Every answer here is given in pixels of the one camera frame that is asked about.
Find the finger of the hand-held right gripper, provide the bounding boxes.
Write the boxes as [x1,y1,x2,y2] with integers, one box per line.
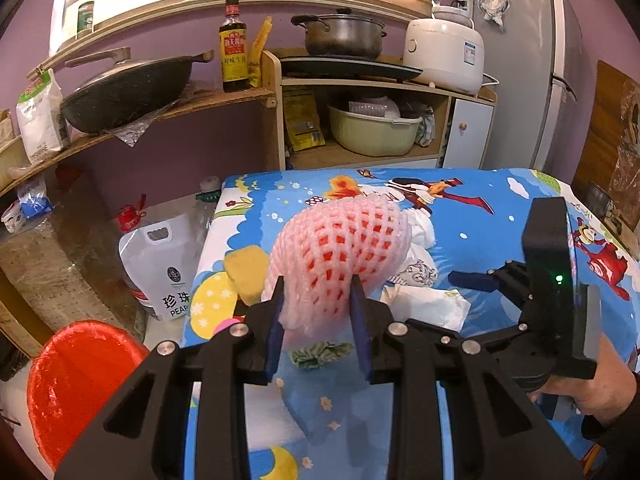
[406,317,531,353]
[448,260,533,311]

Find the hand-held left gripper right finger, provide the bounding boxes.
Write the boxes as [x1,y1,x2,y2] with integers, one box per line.
[350,276,586,480]

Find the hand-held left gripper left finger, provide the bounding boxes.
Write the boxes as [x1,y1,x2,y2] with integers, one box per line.
[54,276,286,480]

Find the printed paper wrapper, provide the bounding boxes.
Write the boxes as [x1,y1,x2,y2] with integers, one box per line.
[379,246,472,332]

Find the yellow sponge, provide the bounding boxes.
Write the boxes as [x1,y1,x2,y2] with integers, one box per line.
[223,246,271,307]

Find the large pink foam fruit net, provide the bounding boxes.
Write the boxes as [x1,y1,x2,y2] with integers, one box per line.
[261,194,413,337]

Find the trash bin with red bag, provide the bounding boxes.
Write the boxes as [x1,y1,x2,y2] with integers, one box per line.
[26,320,151,473]

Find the person's right forearm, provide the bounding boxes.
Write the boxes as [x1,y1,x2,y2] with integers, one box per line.
[580,370,640,480]

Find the person's right hand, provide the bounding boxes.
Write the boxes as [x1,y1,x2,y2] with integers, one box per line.
[530,332,638,428]

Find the green knitted scrunchie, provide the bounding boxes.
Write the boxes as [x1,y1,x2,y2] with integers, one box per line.
[291,341,353,370]

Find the cartoon printed blue bedsheet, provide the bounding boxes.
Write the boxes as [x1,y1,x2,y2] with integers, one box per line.
[182,167,640,480]

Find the crumpled white tissue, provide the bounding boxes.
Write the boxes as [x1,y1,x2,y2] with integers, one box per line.
[402,207,433,248]

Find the wooden kitchen cabinet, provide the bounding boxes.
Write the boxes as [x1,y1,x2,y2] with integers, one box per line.
[260,49,498,171]

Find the green cap clear bottle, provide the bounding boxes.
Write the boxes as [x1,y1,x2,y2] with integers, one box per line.
[192,176,223,241]

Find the plastic bag in cabinet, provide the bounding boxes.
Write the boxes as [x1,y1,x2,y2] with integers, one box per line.
[417,105,436,147]

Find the hanging clear plastic bag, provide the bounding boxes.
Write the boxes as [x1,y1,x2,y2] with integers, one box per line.
[607,87,640,221]

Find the large pale green basin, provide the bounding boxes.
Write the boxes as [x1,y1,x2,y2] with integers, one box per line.
[327,102,423,157]

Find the red cap water jug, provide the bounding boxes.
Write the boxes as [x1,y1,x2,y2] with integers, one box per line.
[116,195,148,233]

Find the brown wooden door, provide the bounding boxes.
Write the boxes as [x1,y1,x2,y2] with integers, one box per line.
[570,60,640,261]

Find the white plastic containers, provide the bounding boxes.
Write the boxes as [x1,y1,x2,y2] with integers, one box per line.
[347,97,402,120]

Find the yellow food package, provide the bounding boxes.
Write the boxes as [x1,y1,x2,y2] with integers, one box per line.
[282,87,326,153]

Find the grey refrigerator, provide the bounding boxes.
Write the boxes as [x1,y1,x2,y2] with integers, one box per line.
[472,0,583,173]

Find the white rice cooker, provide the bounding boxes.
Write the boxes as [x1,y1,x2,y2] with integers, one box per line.
[402,6,486,96]

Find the plastic wrapped crate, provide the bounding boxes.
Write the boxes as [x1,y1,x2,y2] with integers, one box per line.
[0,175,146,346]

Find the wooden shelf plank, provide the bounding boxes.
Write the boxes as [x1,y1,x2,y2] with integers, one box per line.
[0,87,277,196]

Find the black induction cooktop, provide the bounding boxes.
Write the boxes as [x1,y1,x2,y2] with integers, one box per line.
[280,56,425,83]

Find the steel cooking pot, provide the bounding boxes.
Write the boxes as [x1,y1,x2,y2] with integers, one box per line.
[291,8,388,61]

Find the blue and white bag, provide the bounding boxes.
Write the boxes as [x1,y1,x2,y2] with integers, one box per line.
[17,177,53,221]

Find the crumpled clear plastic bag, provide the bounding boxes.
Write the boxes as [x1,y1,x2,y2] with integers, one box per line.
[477,0,511,26]

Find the yellow plastic packet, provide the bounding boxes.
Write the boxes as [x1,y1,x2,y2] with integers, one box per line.
[247,16,273,88]

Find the black wok with lid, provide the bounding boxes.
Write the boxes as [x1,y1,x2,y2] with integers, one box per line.
[60,47,215,135]

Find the soy sauce bottle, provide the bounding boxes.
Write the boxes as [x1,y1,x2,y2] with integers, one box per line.
[218,0,250,93]

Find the white round tub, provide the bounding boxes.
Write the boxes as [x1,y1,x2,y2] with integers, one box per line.
[0,200,26,233]

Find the white flour bag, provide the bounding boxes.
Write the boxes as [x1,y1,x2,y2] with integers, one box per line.
[16,69,71,165]

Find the green label glass bottle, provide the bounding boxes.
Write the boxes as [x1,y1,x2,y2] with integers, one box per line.
[76,0,97,41]

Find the white handled rice pouch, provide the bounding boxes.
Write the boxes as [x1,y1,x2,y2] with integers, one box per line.
[118,210,201,322]

